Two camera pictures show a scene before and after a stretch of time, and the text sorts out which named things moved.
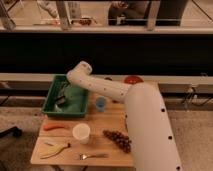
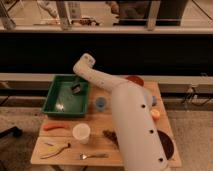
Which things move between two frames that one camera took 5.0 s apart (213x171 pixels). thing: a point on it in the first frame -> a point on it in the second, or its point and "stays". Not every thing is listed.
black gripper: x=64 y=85 -> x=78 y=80
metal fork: x=101 y=155 stays
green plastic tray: x=75 y=105 stays
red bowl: x=133 y=79 stays
